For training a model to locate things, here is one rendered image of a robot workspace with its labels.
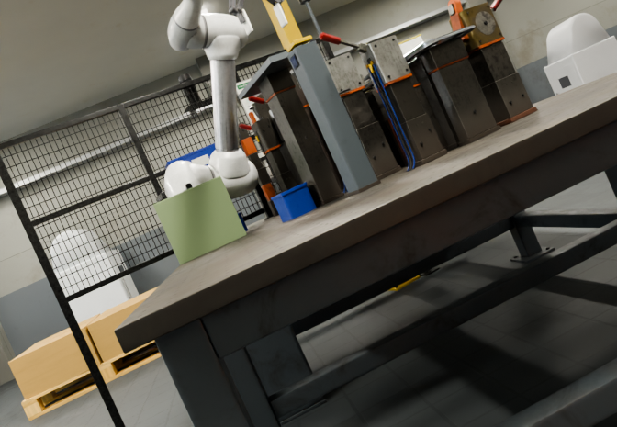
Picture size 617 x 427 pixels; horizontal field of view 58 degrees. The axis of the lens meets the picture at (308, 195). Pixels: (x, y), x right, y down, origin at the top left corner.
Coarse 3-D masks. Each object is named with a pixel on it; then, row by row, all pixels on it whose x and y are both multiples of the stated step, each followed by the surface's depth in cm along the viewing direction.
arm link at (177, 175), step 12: (168, 168) 232; (180, 168) 229; (192, 168) 230; (204, 168) 232; (168, 180) 227; (180, 180) 224; (192, 180) 224; (204, 180) 228; (168, 192) 226; (180, 192) 221
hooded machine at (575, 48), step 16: (576, 16) 636; (592, 16) 640; (560, 32) 649; (576, 32) 633; (592, 32) 637; (560, 48) 651; (576, 48) 632; (592, 48) 632; (608, 48) 635; (560, 64) 649; (576, 64) 627; (592, 64) 631; (608, 64) 634; (560, 80) 659; (576, 80) 636; (592, 80) 629
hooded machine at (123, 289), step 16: (64, 240) 719; (80, 240) 721; (96, 240) 752; (80, 256) 721; (96, 256) 719; (112, 256) 738; (80, 272) 716; (112, 272) 720; (80, 288) 716; (112, 288) 720; (128, 288) 731; (80, 304) 715; (96, 304) 717; (112, 304) 719; (80, 320) 715
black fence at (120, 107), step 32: (160, 96) 296; (64, 128) 275; (128, 128) 285; (0, 160) 262; (32, 160) 269; (128, 160) 285; (128, 192) 282; (160, 192) 287; (32, 224) 264; (64, 256) 268; (160, 256) 282; (64, 288) 265; (96, 288) 270; (96, 384) 264
